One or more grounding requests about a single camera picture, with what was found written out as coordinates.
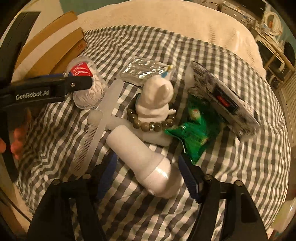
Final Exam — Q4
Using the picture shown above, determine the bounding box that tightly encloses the clear floss pick container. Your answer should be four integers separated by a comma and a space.
64, 56, 108, 109

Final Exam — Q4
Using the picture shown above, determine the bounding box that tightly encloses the white cylindrical bottle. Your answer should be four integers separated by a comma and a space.
106, 125, 183, 199

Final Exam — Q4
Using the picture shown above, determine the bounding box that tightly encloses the white translucent comb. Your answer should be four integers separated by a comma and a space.
69, 79, 124, 178

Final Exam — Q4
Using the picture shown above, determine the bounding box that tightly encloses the white tube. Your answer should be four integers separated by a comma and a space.
87, 109, 173, 147

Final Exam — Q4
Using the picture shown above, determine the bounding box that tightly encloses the green snack packet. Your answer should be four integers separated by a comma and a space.
165, 95, 223, 165

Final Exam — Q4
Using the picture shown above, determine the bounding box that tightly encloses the brown bead bracelet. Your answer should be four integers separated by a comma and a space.
126, 93, 178, 132

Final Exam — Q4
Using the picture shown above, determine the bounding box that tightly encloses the silver foil blister pack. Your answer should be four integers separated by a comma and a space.
116, 56, 170, 87

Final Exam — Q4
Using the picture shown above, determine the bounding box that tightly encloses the white bear figurine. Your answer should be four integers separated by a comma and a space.
135, 65, 176, 123

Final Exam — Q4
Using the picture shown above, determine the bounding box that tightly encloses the person's left hand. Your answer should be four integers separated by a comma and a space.
4, 108, 32, 161

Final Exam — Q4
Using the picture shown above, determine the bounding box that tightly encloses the brown cardboard box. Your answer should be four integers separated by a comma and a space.
12, 11, 86, 82

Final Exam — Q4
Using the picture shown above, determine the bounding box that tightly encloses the gray white checkered cloth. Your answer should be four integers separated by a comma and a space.
16, 24, 291, 241

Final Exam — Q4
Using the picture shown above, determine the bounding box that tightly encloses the wooden vanity table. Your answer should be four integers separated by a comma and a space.
251, 28, 295, 90

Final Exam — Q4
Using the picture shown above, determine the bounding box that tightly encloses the cream bed blanket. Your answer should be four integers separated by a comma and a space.
78, 1, 266, 78

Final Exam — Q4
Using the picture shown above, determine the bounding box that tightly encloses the black backpack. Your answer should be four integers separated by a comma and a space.
284, 42, 295, 66

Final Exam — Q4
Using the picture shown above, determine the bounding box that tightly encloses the white vanity mirror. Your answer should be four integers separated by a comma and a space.
264, 11, 282, 36

